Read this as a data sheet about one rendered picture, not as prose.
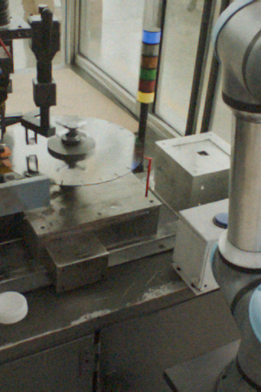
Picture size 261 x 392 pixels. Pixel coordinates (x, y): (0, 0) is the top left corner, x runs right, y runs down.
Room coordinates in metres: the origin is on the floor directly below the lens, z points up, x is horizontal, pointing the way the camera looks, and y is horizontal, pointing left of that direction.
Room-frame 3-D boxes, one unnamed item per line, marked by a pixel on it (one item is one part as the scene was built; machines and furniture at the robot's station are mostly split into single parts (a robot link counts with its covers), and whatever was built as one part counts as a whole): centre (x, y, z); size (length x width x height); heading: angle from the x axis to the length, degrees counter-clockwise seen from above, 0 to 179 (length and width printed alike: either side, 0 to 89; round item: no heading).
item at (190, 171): (1.19, -0.16, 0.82); 0.18 x 0.18 x 0.15; 31
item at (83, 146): (1.07, 0.16, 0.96); 0.11 x 0.11 x 0.03
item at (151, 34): (1.33, 0.00, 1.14); 0.05 x 0.04 x 0.03; 31
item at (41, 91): (1.01, 0.21, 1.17); 0.06 x 0.05 x 0.20; 112
